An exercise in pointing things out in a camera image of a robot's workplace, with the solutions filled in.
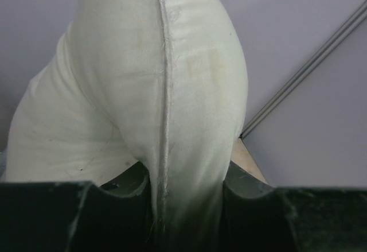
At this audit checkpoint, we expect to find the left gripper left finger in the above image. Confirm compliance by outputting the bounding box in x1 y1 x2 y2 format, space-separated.
1 163 156 251

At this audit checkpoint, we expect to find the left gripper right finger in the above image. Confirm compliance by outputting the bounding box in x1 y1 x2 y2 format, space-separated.
222 163 366 251

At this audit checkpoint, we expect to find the white pillow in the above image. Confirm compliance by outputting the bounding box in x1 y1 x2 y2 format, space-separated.
5 0 248 251

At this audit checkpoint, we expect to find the aluminium frame rail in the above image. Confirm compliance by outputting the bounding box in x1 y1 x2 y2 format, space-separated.
240 1 366 139

